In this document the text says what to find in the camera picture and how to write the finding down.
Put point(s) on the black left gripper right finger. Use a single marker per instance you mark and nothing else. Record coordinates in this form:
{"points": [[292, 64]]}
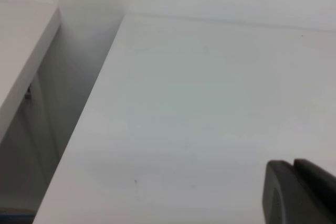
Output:
{"points": [[319, 184]]}

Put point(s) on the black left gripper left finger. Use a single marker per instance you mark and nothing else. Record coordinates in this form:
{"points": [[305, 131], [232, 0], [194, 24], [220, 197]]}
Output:
{"points": [[286, 200]]}

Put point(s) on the white side table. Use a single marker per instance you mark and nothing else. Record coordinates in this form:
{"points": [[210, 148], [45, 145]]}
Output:
{"points": [[27, 30]]}

